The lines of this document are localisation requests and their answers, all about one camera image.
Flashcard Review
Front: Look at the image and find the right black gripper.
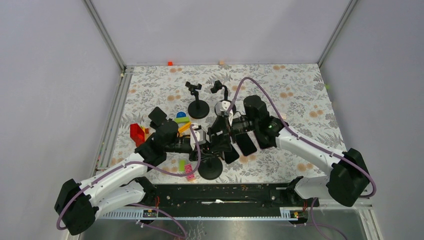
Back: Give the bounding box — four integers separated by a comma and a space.
208, 113, 258, 151

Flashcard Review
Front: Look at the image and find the black pole stand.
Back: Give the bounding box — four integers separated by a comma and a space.
210, 80, 237, 114
197, 154, 223, 180

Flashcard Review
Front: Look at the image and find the black phone purple case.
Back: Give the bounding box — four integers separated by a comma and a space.
254, 130, 275, 150

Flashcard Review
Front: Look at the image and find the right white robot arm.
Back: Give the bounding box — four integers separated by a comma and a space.
208, 95, 371, 207

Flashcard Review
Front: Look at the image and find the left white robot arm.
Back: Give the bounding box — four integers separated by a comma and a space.
54, 120, 232, 236

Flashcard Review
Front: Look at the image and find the floral patterned table mat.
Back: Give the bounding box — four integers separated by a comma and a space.
108, 64, 347, 184

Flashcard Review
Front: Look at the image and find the pink studded toy brick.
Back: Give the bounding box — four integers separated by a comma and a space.
184, 164, 196, 182

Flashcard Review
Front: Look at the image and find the small green block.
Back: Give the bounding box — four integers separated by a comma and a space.
178, 159, 186, 172

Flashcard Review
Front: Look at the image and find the long green block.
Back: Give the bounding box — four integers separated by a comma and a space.
174, 116, 190, 124

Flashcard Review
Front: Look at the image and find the blue arch block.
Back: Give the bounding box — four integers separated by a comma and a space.
176, 111, 187, 118

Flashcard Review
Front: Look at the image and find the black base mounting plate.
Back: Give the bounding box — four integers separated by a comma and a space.
141, 183, 319, 218

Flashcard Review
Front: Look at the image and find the red yellow toy truck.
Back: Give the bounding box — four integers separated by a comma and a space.
129, 123, 150, 148

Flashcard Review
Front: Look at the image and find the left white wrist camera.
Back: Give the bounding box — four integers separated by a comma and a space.
190, 123, 207, 146

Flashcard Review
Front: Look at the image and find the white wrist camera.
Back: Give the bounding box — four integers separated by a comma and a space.
190, 123, 207, 146
214, 100, 234, 117

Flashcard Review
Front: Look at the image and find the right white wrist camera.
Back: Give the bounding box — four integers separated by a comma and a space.
214, 100, 234, 117

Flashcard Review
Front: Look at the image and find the orange triangular plastic frame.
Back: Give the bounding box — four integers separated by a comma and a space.
178, 121, 192, 135

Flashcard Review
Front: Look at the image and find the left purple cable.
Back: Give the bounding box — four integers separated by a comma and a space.
56, 125, 202, 239

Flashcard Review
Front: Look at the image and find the purple cable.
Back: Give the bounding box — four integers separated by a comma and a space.
225, 77, 378, 240
56, 125, 202, 239

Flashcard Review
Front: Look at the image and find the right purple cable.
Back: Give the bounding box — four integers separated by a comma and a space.
225, 77, 378, 240

